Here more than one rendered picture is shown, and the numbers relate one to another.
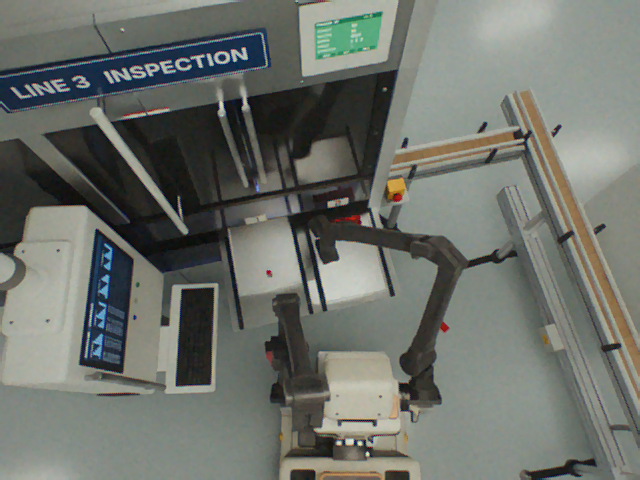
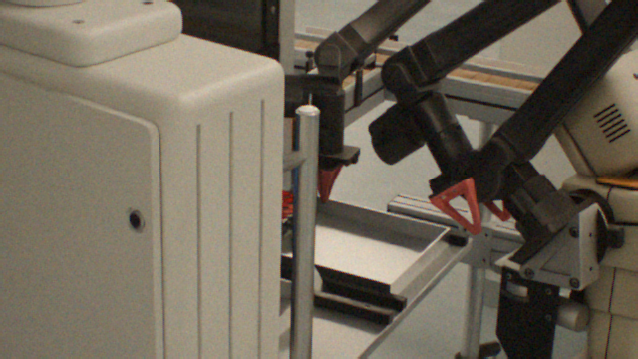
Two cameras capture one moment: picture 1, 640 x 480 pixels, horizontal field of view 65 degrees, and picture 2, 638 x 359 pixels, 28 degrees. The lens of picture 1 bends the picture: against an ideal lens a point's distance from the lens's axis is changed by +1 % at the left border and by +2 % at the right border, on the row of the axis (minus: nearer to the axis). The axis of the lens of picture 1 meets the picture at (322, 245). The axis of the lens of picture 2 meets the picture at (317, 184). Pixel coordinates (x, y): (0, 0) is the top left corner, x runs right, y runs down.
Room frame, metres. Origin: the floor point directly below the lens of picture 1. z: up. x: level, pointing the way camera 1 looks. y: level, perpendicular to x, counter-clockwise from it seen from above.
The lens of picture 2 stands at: (-0.70, 1.55, 1.93)
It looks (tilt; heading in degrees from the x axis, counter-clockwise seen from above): 23 degrees down; 310
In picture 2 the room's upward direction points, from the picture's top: 2 degrees clockwise
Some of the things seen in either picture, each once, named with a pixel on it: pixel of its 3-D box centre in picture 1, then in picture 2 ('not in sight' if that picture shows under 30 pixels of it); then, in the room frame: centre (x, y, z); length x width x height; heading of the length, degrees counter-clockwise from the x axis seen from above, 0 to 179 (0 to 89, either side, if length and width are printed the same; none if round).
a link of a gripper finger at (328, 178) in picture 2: not in sight; (319, 176); (0.59, -0.01, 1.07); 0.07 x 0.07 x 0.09; 19
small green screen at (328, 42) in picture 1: (346, 36); not in sight; (0.81, -0.05, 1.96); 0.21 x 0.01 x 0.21; 103
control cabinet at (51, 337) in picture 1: (98, 314); (68, 331); (0.32, 0.76, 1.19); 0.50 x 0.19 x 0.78; 3
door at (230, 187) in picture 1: (172, 168); not in sight; (0.71, 0.46, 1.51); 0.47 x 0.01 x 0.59; 103
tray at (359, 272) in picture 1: (347, 257); (336, 241); (0.62, -0.11, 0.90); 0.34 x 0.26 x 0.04; 12
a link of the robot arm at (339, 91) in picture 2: (327, 240); (324, 104); (0.59, -0.02, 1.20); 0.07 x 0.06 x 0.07; 32
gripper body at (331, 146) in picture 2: (327, 247); (327, 138); (0.58, -0.02, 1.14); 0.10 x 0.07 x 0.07; 19
